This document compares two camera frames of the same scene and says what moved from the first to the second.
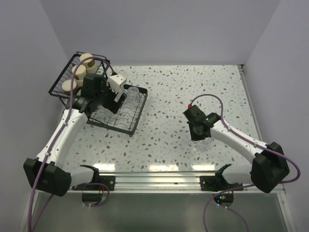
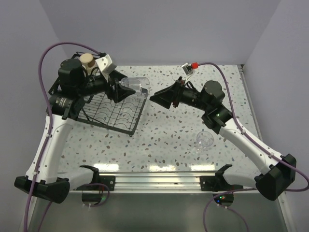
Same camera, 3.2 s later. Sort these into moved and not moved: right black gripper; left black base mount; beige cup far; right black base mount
Moved: right black gripper
Not moved: beige cup far; left black base mount; right black base mount
